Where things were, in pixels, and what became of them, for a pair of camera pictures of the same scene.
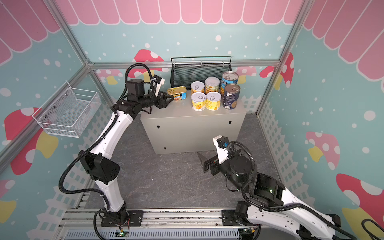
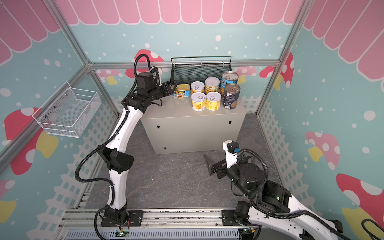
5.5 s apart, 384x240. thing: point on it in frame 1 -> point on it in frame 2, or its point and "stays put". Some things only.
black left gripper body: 159,101 -> 165,90
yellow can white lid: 198,101 stays put
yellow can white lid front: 213,100 stays put
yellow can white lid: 197,86 stays put
